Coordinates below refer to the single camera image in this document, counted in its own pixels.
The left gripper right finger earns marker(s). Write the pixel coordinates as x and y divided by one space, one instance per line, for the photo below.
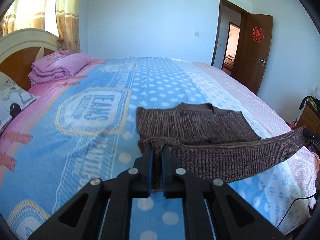
212 209

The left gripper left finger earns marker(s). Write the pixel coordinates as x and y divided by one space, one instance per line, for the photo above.
101 209

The brown knit sweater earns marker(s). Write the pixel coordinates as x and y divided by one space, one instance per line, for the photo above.
211 142

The clothes pile on dresser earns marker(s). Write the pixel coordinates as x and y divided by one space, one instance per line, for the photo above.
314 102

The blue pink patterned bedsheet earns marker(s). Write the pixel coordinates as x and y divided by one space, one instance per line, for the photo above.
85 127

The wooden dresser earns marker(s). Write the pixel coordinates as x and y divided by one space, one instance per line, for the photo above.
309 118

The white patterned pillow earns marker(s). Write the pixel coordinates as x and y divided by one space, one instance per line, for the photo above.
13 100

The folded pink blanket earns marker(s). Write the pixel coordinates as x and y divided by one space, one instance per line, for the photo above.
56 66

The cream wooden headboard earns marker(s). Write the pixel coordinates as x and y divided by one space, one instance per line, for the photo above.
21 48

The red double happiness decoration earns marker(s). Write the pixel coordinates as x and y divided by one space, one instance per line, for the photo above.
257 34

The brown wooden door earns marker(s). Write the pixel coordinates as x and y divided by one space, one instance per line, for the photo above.
247 68

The yellow patterned curtain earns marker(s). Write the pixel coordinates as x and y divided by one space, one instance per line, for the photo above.
58 17

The dark brown door frame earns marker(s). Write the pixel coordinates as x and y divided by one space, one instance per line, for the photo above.
227 35

